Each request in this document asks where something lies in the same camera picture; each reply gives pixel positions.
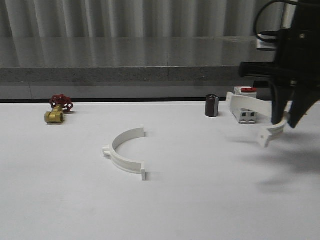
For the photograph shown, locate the white circuit breaker red switch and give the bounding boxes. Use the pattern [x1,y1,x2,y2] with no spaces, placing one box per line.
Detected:
[230,86,257,124]

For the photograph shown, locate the grey stone counter ledge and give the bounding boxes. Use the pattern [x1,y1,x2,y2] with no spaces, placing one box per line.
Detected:
[0,36,273,102]

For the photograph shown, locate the white half pipe clamp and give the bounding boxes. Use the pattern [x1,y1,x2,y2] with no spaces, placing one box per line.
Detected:
[101,125,147,181]

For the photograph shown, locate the grey pleated curtain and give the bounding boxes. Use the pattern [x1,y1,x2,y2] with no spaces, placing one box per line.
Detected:
[0,0,295,38]

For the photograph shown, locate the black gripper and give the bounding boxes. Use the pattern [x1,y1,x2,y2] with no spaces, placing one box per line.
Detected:
[239,0,320,129]

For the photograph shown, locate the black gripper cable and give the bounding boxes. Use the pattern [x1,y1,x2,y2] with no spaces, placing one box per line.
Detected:
[253,0,298,42]

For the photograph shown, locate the brass valve red handwheel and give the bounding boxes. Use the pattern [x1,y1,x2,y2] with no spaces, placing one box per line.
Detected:
[44,94,73,124]

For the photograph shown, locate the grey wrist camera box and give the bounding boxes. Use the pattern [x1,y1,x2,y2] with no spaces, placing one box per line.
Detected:
[256,31,279,52]

